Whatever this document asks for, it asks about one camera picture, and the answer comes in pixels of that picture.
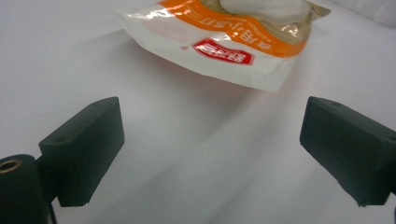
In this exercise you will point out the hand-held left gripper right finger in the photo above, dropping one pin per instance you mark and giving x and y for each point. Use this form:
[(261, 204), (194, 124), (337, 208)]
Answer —
[(348, 146)]

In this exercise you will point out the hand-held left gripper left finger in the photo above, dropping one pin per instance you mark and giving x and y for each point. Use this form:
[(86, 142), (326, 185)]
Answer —
[(82, 149)]

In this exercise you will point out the white and orange food packet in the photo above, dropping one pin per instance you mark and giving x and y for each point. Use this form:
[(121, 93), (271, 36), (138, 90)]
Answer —
[(236, 40)]

